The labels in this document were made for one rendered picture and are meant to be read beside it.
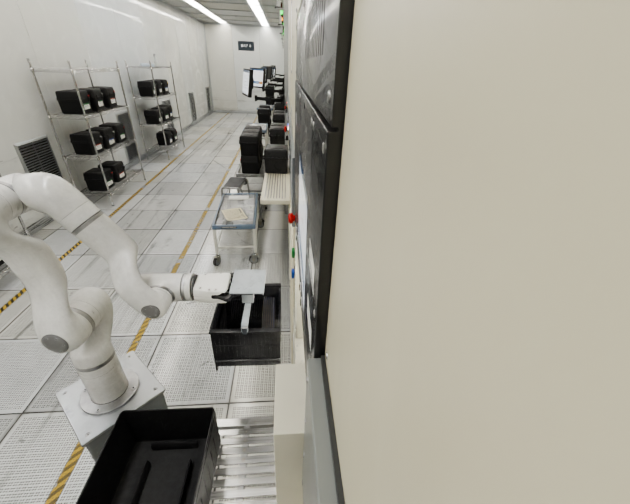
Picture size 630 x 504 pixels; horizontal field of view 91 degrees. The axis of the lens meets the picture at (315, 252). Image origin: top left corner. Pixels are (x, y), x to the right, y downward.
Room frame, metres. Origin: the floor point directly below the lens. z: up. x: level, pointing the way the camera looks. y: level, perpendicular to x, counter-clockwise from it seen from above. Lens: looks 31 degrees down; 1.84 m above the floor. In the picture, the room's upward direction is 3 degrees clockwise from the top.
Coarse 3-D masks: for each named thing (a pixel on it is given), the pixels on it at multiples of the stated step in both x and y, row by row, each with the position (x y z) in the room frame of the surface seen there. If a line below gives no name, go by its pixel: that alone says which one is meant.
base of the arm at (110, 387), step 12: (84, 372) 0.66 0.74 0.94; (96, 372) 0.67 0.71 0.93; (108, 372) 0.69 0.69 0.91; (120, 372) 0.73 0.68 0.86; (132, 372) 0.80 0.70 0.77; (84, 384) 0.66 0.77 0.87; (96, 384) 0.66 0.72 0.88; (108, 384) 0.68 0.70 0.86; (120, 384) 0.71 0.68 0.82; (132, 384) 0.74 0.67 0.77; (84, 396) 0.69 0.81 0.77; (96, 396) 0.66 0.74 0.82; (108, 396) 0.67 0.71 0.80; (120, 396) 0.69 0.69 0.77; (132, 396) 0.70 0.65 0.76; (84, 408) 0.64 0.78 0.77; (96, 408) 0.64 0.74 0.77; (108, 408) 0.65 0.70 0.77
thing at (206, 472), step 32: (128, 416) 0.54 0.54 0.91; (160, 416) 0.55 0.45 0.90; (192, 416) 0.56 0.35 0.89; (128, 448) 0.50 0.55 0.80; (160, 448) 0.52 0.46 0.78; (192, 448) 0.53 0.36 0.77; (96, 480) 0.38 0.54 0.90; (128, 480) 0.43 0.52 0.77; (160, 480) 0.44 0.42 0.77; (192, 480) 0.44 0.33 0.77
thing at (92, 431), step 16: (128, 368) 0.82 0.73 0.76; (144, 368) 0.83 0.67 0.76; (80, 384) 0.74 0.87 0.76; (144, 384) 0.75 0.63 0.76; (160, 384) 0.76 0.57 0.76; (64, 400) 0.67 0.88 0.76; (144, 400) 0.69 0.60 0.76; (160, 400) 0.72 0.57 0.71; (80, 416) 0.62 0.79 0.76; (96, 416) 0.62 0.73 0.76; (112, 416) 0.62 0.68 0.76; (80, 432) 0.56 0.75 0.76; (96, 432) 0.57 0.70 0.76; (96, 448) 0.55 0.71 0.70
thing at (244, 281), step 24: (240, 288) 0.73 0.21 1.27; (264, 288) 0.87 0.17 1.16; (216, 312) 0.73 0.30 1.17; (240, 312) 0.86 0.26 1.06; (216, 336) 0.65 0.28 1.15; (240, 336) 0.66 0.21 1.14; (264, 336) 0.67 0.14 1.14; (216, 360) 0.65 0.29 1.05; (240, 360) 0.66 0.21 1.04; (264, 360) 0.66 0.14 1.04
